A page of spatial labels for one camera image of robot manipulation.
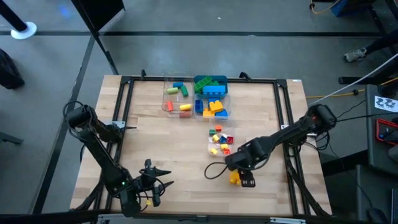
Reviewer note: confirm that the black table clamp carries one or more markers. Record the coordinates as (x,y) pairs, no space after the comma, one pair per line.
(143,74)
(245,75)

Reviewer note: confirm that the silver corner bracket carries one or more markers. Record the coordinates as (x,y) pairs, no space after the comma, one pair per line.
(283,126)
(117,124)

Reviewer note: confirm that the large green building block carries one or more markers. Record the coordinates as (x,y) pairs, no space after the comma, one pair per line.
(202,83)

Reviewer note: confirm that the clear container for cylinders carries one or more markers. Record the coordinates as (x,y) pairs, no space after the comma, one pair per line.
(177,99)

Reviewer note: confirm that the black aluminium table frame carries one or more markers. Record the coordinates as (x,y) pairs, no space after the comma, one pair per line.
(149,79)

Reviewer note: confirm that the small orange-red building block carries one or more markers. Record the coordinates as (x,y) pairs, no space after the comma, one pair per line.
(227,152)

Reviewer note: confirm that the small green building block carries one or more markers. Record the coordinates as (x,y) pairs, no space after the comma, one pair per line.
(212,132)

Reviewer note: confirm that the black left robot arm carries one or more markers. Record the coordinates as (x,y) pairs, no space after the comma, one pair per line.
(102,155)

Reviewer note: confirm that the blue cylinder block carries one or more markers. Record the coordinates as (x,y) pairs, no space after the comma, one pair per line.
(178,84)

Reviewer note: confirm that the small red building block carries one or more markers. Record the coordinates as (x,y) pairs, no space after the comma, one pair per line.
(230,140)

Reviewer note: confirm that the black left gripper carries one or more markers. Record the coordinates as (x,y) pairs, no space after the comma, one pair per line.
(149,180)

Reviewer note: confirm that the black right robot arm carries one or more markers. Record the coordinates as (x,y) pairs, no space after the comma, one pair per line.
(280,137)

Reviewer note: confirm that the black partition panel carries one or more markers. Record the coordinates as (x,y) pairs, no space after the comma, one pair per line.
(99,6)

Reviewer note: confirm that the printed marker paper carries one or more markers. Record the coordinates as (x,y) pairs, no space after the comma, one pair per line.
(385,104)

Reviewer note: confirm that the small orange building block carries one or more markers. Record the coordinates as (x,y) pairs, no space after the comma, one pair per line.
(218,127)

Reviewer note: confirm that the small blue building block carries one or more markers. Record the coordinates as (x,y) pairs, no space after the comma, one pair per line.
(223,139)

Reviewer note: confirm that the large blue building block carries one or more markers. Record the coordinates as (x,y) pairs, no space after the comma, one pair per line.
(214,89)

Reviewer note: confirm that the yellow-green cylinder block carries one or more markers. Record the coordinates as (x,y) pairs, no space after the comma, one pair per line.
(172,90)

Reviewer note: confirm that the small clear plastic container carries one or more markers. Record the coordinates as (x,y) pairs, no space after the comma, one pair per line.
(231,132)

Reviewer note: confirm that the person's leg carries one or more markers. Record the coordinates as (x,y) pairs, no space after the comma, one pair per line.
(382,42)

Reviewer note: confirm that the red tool case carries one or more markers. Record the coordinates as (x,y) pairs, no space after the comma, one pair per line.
(377,130)

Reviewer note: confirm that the dark grey cart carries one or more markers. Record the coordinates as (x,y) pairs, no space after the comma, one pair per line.
(382,155)

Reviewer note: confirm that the teal plastic bin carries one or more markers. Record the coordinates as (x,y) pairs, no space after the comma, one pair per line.
(222,79)

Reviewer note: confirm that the orange cylinder block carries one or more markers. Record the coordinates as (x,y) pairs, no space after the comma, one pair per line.
(169,106)

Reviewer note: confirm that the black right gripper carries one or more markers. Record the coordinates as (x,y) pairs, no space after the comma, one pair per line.
(241,160)

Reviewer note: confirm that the black stanchion white base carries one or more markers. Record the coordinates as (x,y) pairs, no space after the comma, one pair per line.
(23,30)

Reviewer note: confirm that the small yellow building block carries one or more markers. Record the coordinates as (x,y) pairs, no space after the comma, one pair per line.
(215,138)
(213,151)
(224,146)

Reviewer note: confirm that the black bag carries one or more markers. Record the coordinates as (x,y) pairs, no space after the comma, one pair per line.
(9,71)

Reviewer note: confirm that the green cylinder block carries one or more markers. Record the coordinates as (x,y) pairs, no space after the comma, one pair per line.
(184,91)

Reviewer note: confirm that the blue box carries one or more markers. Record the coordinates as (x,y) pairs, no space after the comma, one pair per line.
(348,6)

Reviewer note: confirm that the yellow cylinder block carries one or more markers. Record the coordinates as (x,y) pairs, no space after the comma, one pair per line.
(185,107)

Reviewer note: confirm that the person's shoe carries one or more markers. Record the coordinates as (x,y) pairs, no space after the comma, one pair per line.
(355,55)

